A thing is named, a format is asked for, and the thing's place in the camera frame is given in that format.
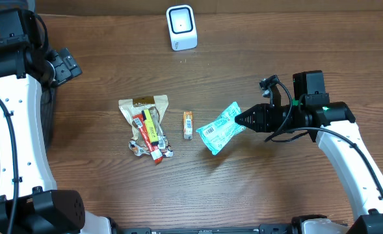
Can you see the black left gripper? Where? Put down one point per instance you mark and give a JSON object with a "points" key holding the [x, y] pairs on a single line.
{"points": [[65, 65]]}

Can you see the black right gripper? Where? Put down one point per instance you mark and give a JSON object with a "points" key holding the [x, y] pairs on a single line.
{"points": [[266, 117]]}

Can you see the teal plastic packet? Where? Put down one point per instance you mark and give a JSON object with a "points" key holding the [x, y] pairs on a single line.
{"points": [[218, 133]]}

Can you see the orange small snack box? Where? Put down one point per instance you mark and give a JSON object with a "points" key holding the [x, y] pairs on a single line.
{"points": [[187, 125]]}

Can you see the beige snack pouch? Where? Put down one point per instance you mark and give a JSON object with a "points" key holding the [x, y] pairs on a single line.
{"points": [[157, 106]]}

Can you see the yellow highlighter pen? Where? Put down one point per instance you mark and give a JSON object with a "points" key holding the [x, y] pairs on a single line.
{"points": [[152, 134]]}

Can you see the red snack stick packet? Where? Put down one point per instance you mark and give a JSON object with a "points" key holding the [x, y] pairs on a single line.
{"points": [[154, 150]]}

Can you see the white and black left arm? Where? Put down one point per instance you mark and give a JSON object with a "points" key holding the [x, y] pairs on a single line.
{"points": [[30, 201]]}

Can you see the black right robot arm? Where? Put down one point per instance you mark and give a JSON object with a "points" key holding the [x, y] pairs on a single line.
{"points": [[332, 126]]}

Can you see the white barcode scanner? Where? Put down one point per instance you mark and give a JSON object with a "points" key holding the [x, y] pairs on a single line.
{"points": [[181, 27]]}

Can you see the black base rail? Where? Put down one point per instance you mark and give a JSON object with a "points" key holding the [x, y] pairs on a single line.
{"points": [[204, 230]]}

